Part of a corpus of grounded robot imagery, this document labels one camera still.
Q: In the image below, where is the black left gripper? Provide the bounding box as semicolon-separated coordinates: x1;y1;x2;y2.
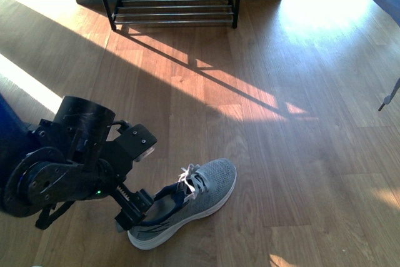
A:
4;96;154;231

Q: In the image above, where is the grey sneaker arm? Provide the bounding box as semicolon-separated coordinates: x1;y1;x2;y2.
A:
127;158;237;250

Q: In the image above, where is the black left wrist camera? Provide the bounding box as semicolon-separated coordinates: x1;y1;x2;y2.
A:
107;120;158;162

